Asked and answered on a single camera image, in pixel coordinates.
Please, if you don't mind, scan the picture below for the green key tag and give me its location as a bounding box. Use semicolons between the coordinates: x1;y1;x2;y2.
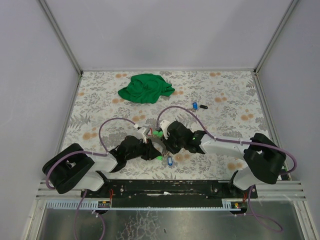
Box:
152;130;164;138

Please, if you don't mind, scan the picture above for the blue key tag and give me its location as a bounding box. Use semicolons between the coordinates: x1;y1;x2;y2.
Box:
167;156;173;166

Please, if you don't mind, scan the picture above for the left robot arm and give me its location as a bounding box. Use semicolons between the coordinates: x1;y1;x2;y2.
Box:
42;135;162;194

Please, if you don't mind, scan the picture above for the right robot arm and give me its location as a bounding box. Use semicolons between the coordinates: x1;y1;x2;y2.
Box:
159;120;286;190

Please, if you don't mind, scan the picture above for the blue tagged key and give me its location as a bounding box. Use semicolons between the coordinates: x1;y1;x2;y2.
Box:
192;102;198;112

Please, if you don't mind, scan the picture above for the black key fob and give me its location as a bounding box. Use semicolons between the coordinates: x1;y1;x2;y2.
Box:
199;104;208;109

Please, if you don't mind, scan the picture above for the green crumpled cloth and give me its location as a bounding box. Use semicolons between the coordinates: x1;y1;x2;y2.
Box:
118;73;175;104

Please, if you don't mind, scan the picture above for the floral table mat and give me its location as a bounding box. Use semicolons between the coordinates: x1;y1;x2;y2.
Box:
62;71;269;180

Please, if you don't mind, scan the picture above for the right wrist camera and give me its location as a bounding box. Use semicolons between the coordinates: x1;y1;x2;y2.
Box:
157;120;171;140

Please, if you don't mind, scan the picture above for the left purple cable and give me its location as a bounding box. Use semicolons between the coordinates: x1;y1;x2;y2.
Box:
46;117;138;240

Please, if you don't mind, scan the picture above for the purple cable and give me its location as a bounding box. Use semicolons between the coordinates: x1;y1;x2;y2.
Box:
156;105;299;232
46;117;138;240

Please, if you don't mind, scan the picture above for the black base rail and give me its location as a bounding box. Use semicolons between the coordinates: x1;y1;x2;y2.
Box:
81;179;258;209

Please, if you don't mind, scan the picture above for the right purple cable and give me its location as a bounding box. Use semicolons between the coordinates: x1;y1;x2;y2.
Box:
156;105;299;232

